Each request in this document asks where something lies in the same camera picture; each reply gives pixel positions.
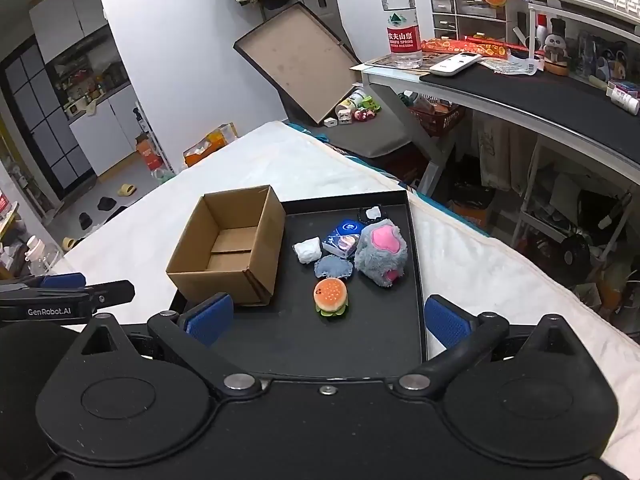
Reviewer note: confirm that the grey drawer organizer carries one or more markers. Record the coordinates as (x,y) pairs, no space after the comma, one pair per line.
(470,12)

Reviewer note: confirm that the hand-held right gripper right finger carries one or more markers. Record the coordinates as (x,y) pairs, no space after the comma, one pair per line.
(446,322)

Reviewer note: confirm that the yellow slipper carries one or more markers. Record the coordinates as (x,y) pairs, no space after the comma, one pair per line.
(126,190)
(69,243)

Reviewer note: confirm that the dark glass panel door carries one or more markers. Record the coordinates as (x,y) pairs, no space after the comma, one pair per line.
(35,130)

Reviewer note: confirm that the panda figurine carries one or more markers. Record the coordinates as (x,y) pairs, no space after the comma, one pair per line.
(556,47)

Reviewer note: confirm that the large black brown tray lid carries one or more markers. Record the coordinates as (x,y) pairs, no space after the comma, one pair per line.
(295,55)

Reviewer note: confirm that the small white toy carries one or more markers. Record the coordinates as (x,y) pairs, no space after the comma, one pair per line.
(330,122)

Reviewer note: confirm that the orange tissue box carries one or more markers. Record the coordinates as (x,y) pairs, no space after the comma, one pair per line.
(207,147)

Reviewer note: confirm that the black desk mat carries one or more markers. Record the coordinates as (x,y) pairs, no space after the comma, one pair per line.
(530,97)

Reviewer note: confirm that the white crumpled soft item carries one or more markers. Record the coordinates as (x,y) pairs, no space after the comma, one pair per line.
(306,250)

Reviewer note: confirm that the blue tissue pack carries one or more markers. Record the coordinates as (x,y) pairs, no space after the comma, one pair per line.
(342,237)

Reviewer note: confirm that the small white bottle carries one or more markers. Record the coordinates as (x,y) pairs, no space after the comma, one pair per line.
(622,97)

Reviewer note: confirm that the burger soft toy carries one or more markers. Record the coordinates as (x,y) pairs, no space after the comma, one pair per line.
(331,297)

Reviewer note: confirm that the blue-grey fuzzy pad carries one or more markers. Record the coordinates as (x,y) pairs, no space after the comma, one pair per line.
(334,266)

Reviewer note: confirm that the white jar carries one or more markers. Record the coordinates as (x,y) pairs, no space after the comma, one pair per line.
(350,101)

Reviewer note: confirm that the grey padded bench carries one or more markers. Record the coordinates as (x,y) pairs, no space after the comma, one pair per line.
(365,137)

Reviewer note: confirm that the red label water bottle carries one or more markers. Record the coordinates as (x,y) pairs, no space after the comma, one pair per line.
(400,15)

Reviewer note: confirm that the white remote control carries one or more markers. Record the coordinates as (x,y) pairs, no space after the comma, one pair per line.
(455,65)

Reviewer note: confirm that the red gold flat packs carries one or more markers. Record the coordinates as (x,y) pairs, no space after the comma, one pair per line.
(470,46)

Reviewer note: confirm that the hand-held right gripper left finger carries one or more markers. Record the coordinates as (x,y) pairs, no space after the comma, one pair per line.
(210,319)

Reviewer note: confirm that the white desk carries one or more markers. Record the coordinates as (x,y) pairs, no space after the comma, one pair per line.
(395,76)

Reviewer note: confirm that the black slipper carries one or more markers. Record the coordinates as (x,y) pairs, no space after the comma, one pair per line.
(85,220)
(106,204)

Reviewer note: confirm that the white kitchen cabinet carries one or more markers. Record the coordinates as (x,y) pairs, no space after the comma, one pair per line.
(107,125)

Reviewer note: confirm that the brown cardboard box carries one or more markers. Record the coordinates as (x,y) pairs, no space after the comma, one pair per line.
(225,255)

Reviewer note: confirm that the clear plastic water jug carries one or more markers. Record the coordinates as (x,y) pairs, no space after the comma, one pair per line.
(40,255)

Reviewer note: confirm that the grey pink plush toy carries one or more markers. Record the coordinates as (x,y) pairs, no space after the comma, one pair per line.
(382,255)

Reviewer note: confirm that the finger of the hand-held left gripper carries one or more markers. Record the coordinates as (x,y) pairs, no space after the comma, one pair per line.
(62,280)
(112,292)

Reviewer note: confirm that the orange carton box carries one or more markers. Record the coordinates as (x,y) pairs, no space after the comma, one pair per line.
(148,152)

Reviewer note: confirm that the green toy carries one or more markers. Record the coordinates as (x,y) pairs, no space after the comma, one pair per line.
(370,103)

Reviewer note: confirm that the red plastic basket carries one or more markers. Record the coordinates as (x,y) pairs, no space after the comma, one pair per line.
(437,117)

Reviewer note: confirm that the black tray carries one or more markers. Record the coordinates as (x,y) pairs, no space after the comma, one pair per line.
(320,345)

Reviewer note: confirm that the red toy figure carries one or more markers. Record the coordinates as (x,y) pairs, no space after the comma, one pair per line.
(363,115)

